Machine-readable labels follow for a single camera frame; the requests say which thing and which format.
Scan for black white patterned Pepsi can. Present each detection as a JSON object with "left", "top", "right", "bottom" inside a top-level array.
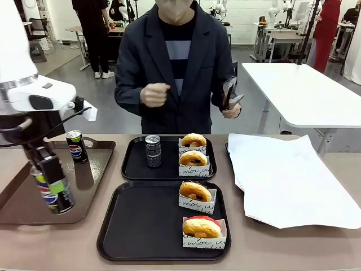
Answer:
[{"left": 144, "top": 134, "right": 162, "bottom": 169}]

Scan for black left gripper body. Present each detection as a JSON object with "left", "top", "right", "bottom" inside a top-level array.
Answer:
[{"left": 0, "top": 109, "right": 68, "bottom": 148}]

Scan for red iced donut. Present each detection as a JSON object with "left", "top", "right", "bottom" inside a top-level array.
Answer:
[{"left": 182, "top": 216, "right": 227, "bottom": 251}]

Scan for person in dark blazer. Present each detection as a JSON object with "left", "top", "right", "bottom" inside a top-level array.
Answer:
[{"left": 114, "top": 0, "right": 243, "bottom": 135}]

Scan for bystander in red apron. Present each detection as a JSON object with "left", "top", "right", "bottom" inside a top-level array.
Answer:
[{"left": 312, "top": 0, "right": 342, "bottom": 74}]

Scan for yellow iced donut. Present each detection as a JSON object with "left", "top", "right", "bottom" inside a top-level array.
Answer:
[{"left": 178, "top": 137, "right": 208, "bottom": 156}]

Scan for bystander in black clothes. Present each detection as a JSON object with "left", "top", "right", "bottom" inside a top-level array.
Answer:
[{"left": 71, "top": 0, "right": 116, "bottom": 80}]

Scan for white table with grey legs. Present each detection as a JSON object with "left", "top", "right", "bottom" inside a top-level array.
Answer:
[{"left": 241, "top": 62, "right": 361, "bottom": 155}]

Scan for glazed donut in paper box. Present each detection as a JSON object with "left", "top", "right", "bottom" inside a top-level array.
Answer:
[{"left": 177, "top": 154, "right": 211, "bottom": 178}]

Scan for person's right hand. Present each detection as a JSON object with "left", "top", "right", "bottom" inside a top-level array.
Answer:
[{"left": 139, "top": 82, "right": 171, "bottom": 108}]

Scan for person's left forearm dark sleeve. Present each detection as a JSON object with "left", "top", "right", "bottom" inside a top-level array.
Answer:
[{"left": 210, "top": 84, "right": 239, "bottom": 111}]

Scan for person's right forearm dark sleeve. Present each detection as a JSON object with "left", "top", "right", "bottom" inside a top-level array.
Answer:
[{"left": 114, "top": 84, "right": 145, "bottom": 110}]

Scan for seated bystander in black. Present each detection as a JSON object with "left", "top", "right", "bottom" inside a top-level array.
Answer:
[{"left": 341, "top": 6, "right": 361, "bottom": 32}]

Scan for large white paper sheet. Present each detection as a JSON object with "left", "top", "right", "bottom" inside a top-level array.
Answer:
[{"left": 227, "top": 133, "right": 361, "bottom": 230}]

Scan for brown plastic tray with handles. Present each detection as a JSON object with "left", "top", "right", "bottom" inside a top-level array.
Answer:
[{"left": 0, "top": 136, "right": 117, "bottom": 226}]

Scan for plain glazed donut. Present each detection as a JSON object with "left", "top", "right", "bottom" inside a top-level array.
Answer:
[{"left": 179, "top": 150, "right": 209, "bottom": 167}]

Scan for black stand pole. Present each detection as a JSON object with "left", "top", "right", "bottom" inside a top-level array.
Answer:
[{"left": 295, "top": 0, "right": 323, "bottom": 66}]

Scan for grey plastic stool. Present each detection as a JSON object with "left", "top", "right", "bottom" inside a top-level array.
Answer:
[{"left": 28, "top": 42, "right": 48, "bottom": 63}]

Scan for black office chair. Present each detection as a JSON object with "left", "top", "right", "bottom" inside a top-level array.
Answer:
[{"left": 27, "top": 17, "right": 49, "bottom": 41}]

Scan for white background work table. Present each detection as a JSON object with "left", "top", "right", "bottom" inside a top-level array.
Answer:
[{"left": 252, "top": 21, "right": 314, "bottom": 63}]

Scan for dark metal serving tongs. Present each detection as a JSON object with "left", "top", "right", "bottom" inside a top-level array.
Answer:
[{"left": 221, "top": 75, "right": 245, "bottom": 111}]

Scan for person's left hand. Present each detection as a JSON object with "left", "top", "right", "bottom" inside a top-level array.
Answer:
[{"left": 221, "top": 102, "right": 243, "bottom": 120}]

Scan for beige face mask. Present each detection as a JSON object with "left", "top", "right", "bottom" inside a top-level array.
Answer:
[{"left": 156, "top": 0, "right": 195, "bottom": 25}]

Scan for black Pepsi can green top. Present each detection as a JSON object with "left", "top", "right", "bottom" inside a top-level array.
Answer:
[
  {"left": 30, "top": 165, "right": 76, "bottom": 215},
  {"left": 65, "top": 130, "right": 90, "bottom": 165}
]

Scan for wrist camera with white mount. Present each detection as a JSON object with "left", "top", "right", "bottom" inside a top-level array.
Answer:
[{"left": 67, "top": 95, "right": 98, "bottom": 122}]

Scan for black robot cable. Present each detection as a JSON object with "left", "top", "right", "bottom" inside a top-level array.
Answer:
[{"left": 0, "top": 106, "right": 93, "bottom": 148}]

